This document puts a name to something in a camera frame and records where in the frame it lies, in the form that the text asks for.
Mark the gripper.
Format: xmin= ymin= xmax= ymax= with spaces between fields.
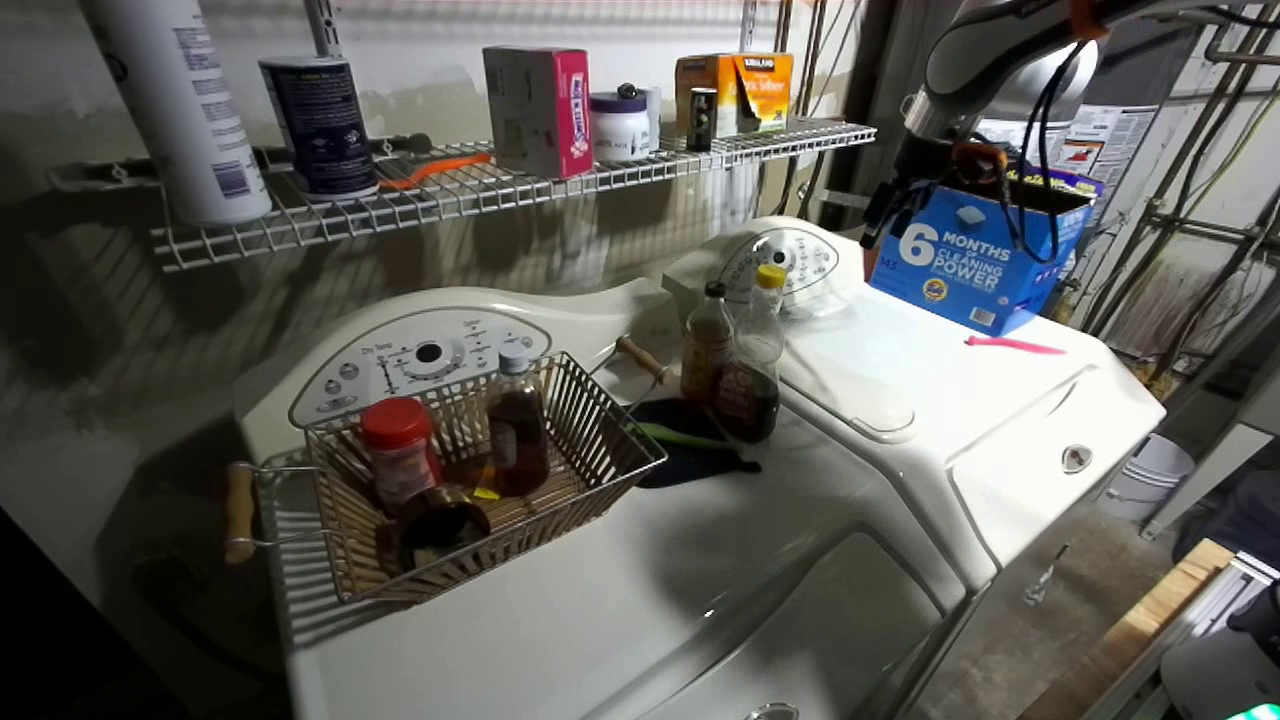
xmin=859 ymin=132 xmax=1009 ymax=251

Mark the washing machine lid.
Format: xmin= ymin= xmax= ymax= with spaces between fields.
xmin=778 ymin=296 xmax=1103 ymax=443

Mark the white washing machine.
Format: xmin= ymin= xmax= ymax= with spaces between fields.
xmin=660 ymin=215 xmax=1169 ymax=593

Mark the blue detergent box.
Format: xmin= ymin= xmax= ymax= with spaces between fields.
xmin=867 ymin=168 xmax=1105 ymax=338

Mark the pink strip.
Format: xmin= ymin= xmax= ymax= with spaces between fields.
xmin=964 ymin=334 xmax=1068 ymax=358

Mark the orange cardboard box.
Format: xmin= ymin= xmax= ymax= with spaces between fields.
xmin=674 ymin=52 xmax=795 ymax=139

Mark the small black bottle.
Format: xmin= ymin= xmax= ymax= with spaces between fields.
xmin=686 ymin=87 xmax=719 ymax=154

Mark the yellow capped dark bottle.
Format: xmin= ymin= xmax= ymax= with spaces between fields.
xmin=711 ymin=263 xmax=789 ymax=445

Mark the black capped brown bottle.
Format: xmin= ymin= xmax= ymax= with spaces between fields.
xmin=680 ymin=281 xmax=737 ymax=407

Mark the white container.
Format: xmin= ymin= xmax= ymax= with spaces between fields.
xmin=617 ymin=83 xmax=664 ymax=152

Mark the grey water heater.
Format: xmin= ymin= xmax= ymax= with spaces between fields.
xmin=975 ymin=18 xmax=1206 ymax=236

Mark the white jar with dark lid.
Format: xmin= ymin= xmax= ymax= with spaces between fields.
xmin=588 ymin=90 xmax=653 ymax=165

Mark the bundle of metal pipes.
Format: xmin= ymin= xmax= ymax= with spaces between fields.
xmin=1075 ymin=10 xmax=1280 ymax=386

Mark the green stick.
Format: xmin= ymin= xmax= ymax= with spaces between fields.
xmin=638 ymin=421 xmax=738 ymax=454

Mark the dark cloth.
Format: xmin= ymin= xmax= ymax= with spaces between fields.
xmin=627 ymin=396 xmax=764 ymax=491

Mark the white bucket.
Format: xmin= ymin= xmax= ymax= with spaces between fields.
xmin=1099 ymin=432 xmax=1197 ymax=524

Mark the pink and grey box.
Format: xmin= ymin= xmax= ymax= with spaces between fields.
xmin=482 ymin=45 xmax=594 ymax=182

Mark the small metal tool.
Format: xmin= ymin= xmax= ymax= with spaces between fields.
xmin=1021 ymin=542 xmax=1072 ymax=609

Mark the white capped dark bottle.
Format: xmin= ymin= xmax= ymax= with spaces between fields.
xmin=484 ymin=341 xmax=552 ymax=499

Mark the dryer door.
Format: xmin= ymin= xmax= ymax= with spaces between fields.
xmin=585 ymin=530 xmax=949 ymax=720

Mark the white dryer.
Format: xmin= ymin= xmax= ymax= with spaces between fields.
xmin=233 ymin=284 xmax=969 ymax=720

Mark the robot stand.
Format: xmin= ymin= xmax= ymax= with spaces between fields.
xmin=1018 ymin=538 xmax=1280 ymax=720

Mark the red lidded jar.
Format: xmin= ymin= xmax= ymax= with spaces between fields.
xmin=359 ymin=396 xmax=444 ymax=518

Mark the dark glass jar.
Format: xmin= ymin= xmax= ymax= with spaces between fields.
xmin=394 ymin=486 xmax=494 ymax=574

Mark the dark blue canister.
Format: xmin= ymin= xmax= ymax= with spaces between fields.
xmin=257 ymin=55 xmax=382 ymax=203

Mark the tall white spray can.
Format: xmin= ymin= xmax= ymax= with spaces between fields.
xmin=79 ymin=0 xmax=274 ymax=228

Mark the wire basket with wooden handles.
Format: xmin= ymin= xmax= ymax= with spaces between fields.
xmin=221 ymin=334 xmax=670 ymax=607

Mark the white wire shelf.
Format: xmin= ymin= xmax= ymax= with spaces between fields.
xmin=48 ymin=117 xmax=879 ymax=274

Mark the orange handled tool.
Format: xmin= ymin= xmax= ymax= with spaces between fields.
xmin=376 ymin=150 xmax=494 ymax=192

